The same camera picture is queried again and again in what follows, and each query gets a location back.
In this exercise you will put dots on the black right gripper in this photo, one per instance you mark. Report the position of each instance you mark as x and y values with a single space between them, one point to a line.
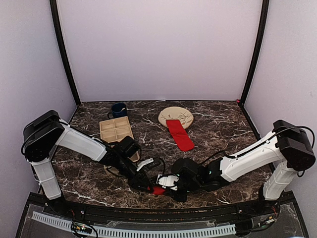
182 198

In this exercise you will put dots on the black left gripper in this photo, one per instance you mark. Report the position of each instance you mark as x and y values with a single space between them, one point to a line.
138 178

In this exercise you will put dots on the red santa sock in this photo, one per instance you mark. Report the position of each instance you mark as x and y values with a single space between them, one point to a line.
156 190

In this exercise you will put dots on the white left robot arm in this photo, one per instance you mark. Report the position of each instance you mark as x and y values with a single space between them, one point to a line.
49 130

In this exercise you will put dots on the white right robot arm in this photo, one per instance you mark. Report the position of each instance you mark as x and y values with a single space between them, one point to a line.
286 144

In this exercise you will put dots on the wooden compartment tray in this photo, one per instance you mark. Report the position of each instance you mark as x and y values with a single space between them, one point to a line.
112 131

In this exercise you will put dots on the round beige woven mat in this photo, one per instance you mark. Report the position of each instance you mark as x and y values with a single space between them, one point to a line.
185 117

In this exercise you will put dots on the dark blue mug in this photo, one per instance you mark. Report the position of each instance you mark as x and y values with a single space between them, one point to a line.
117 110

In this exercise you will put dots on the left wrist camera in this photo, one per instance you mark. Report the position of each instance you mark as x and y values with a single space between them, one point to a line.
129 146

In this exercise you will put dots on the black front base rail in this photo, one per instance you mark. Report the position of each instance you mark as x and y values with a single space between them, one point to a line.
222 212

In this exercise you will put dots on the black left frame post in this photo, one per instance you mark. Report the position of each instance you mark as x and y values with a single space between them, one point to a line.
62 51

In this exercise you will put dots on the black frame post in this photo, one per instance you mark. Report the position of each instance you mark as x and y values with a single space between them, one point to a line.
256 51
62 51

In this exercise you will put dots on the black right frame post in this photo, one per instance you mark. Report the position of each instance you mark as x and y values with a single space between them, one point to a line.
256 51

